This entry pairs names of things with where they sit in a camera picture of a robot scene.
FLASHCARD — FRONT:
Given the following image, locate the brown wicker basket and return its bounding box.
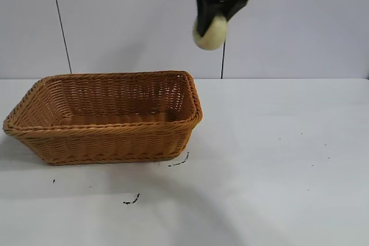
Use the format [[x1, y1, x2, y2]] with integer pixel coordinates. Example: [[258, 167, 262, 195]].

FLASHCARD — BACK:
[[2, 70, 204, 166]]

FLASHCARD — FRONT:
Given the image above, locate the pale yellow egg yolk pastry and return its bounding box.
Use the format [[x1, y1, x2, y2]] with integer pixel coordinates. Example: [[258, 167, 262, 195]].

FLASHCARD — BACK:
[[192, 14, 229, 51]]

